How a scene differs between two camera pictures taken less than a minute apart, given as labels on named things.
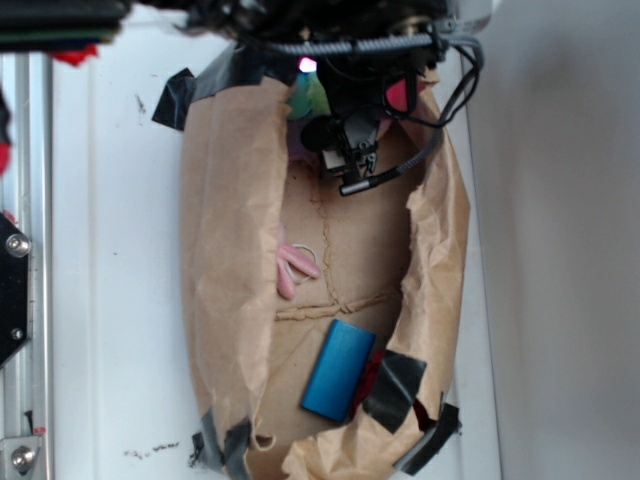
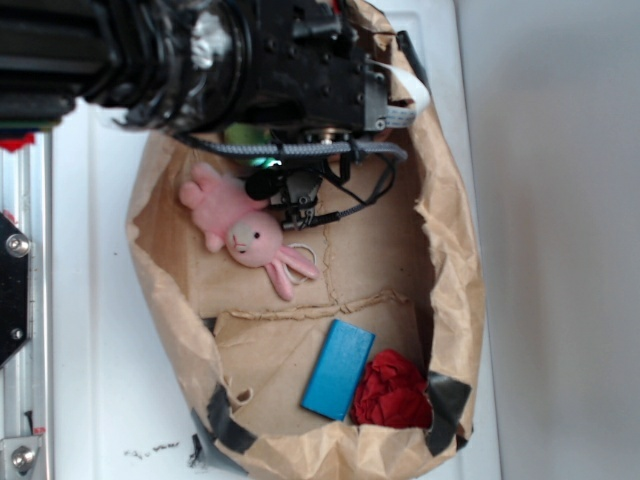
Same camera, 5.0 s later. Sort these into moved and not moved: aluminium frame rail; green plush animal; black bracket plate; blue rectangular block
Moved: green plush animal
Not moved: blue rectangular block; black bracket plate; aluminium frame rail
